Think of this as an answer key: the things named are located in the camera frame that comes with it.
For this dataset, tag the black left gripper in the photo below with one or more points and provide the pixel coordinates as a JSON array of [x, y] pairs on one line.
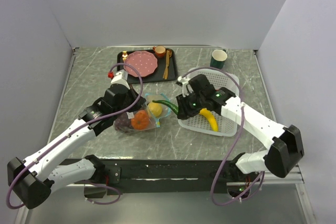
[[139, 102]]

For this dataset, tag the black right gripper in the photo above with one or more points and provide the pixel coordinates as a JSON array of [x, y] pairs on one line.
[[184, 111]]

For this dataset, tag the yellow banana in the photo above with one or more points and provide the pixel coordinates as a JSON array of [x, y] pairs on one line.
[[210, 118]]

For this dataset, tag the green chili pepper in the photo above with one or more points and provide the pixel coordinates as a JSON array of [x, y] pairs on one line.
[[169, 104]]

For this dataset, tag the red grape bunch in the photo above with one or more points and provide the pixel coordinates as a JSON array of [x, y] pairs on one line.
[[123, 124]]

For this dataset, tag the clear zip top bag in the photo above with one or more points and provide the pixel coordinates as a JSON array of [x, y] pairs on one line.
[[154, 122]]

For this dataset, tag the yellow lemon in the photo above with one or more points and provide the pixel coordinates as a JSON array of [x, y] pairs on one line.
[[154, 109]]

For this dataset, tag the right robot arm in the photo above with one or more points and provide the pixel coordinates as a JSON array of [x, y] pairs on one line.
[[283, 145]]

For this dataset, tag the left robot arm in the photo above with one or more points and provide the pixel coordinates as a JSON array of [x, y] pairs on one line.
[[34, 178]]

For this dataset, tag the white plastic basket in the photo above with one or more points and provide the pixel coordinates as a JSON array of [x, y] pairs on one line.
[[199, 123]]

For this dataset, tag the gold knife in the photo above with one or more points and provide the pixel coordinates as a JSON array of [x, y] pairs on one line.
[[167, 61]]

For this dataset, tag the pink dotted plate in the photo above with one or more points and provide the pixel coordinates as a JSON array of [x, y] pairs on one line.
[[143, 61]]

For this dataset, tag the gold fork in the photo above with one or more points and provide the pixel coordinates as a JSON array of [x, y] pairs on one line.
[[124, 55]]

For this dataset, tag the dark green cup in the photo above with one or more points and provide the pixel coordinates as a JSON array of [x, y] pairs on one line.
[[218, 58]]

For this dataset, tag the gold spoon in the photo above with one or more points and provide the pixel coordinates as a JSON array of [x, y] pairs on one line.
[[170, 54]]

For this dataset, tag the orange small cup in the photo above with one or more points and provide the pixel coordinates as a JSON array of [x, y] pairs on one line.
[[159, 51]]

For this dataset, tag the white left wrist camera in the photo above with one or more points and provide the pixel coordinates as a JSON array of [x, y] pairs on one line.
[[119, 77]]

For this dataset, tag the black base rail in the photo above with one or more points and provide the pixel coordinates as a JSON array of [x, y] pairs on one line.
[[165, 176]]

